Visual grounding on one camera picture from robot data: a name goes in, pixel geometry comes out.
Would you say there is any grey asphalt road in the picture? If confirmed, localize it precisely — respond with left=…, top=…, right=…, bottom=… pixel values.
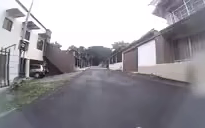
left=0, top=66, right=205, bottom=128

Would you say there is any brown sloped wall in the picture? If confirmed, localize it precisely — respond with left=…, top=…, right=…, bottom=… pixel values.
left=44, top=43, right=77, bottom=75

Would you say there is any utility pole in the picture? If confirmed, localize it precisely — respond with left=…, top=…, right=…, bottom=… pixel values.
left=18, top=0, right=35, bottom=79

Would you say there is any white two-storey building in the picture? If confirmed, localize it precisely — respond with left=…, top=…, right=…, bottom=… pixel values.
left=0, top=0, right=53, bottom=81

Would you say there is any group of dark trees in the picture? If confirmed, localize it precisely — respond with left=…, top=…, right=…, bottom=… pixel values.
left=51, top=40, right=131, bottom=68

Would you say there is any white parked car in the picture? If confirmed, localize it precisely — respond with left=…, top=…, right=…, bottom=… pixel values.
left=29, top=63, right=47, bottom=79

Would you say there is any building with garage doors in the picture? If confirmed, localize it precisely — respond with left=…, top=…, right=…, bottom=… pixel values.
left=108, top=0, right=205, bottom=84

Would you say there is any low white wall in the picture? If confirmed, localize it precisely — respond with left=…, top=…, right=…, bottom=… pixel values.
left=108, top=61, right=124, bottom=71

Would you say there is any grass verge strip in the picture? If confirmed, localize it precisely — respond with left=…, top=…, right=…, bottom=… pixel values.
left=0, top=70, right=84, bottom=118

